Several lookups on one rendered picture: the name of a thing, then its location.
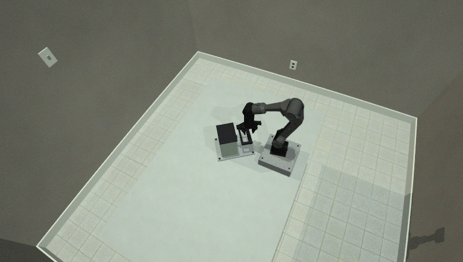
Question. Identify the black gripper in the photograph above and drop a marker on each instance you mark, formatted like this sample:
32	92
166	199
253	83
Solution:
252	126

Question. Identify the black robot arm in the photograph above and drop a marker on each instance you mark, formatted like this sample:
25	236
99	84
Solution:
292	109

